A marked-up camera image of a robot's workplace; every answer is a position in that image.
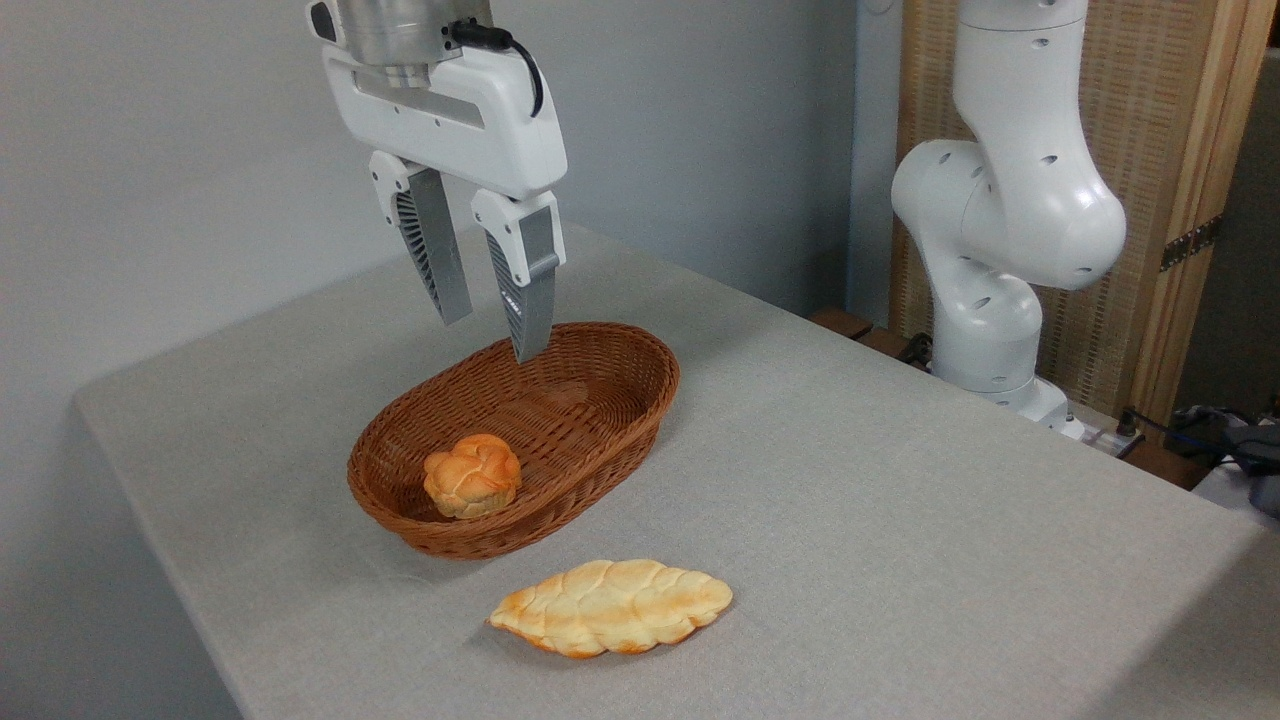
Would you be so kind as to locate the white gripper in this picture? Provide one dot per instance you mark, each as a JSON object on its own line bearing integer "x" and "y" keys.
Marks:
{"x": 470, "y": 120}

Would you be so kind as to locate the long braided bread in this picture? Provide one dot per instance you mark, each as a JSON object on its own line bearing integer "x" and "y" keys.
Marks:
{"x": 610, "y": 606}

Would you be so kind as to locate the brown wicker oval basket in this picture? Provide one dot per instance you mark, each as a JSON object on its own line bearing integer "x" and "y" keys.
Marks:
{"x": 585, "y": 420}

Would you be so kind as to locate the round braided bread bun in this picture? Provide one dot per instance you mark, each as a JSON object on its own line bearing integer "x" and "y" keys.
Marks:
{"x": 472, "y": 476}

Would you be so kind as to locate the grey tablecloth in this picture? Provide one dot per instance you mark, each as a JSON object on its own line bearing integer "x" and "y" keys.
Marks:
{"x": 900, "y": 550}

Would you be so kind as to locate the wooden woven folding screen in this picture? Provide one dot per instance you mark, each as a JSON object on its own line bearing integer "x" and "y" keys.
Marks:
{"x": 1160, "y": 100}

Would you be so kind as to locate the black metal screen hinge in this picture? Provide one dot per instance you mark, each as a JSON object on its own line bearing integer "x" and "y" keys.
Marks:
{"x": 1190, "y": 243}

